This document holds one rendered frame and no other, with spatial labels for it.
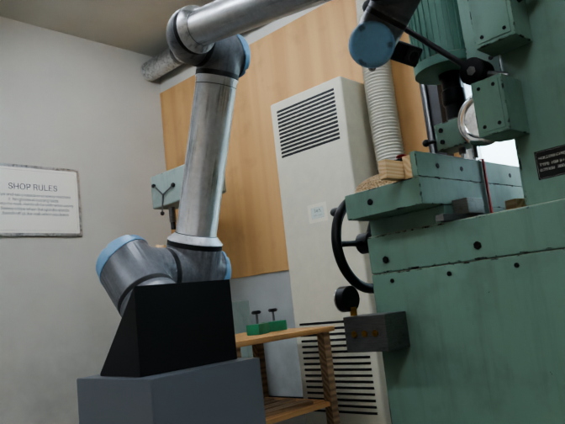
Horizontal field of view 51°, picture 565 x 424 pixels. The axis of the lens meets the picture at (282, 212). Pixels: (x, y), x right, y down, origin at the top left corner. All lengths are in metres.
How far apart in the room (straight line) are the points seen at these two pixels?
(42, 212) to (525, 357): 3.35
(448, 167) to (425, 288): 0.28
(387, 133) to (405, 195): 1.82
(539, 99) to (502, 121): 0.11
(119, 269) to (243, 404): 0.43
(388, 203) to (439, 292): 0.22
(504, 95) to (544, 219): 0.27
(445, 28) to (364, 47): 0.37
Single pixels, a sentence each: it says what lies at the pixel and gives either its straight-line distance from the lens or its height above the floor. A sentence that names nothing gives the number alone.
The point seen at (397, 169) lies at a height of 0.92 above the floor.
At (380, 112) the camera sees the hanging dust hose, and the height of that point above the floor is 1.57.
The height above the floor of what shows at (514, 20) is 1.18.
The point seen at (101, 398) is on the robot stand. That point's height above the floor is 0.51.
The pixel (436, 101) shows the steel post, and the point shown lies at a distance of 3.08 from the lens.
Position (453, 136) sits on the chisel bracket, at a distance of 1.53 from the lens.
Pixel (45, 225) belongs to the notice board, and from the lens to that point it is 4.09.
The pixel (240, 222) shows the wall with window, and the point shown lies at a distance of 4.00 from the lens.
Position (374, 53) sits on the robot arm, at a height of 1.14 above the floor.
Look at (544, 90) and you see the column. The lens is 1.36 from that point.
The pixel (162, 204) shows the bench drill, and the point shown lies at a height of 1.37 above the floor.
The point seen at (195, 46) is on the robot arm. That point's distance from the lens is 1.48.
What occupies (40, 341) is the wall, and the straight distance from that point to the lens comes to 4.03.
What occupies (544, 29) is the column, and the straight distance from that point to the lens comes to 1.40.
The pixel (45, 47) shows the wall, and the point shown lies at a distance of 4.50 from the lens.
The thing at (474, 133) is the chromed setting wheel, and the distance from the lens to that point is 1.39.
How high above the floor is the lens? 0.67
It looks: 9 degrees up
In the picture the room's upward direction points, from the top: 6 degrees counter-clockwise
